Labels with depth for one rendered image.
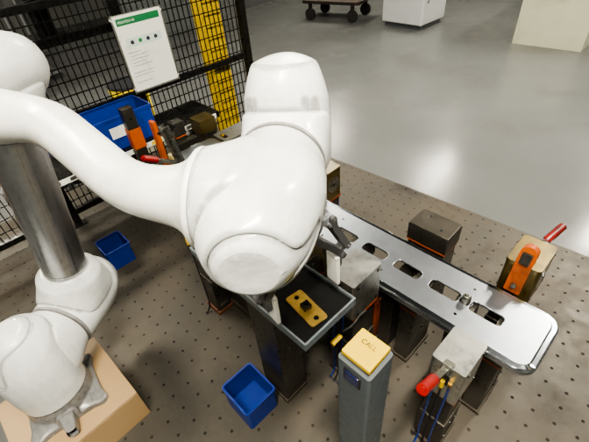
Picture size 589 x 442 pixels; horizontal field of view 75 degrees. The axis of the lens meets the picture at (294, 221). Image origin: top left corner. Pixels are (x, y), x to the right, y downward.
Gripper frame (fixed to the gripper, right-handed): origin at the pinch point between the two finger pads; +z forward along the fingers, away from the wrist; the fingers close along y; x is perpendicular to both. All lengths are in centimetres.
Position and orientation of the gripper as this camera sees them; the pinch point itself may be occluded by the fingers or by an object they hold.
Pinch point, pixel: (305, 295)
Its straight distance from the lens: 70.7
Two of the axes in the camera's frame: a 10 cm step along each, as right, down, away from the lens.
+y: 8.0, -4.3, 4.2
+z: 0.8, 7.6, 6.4
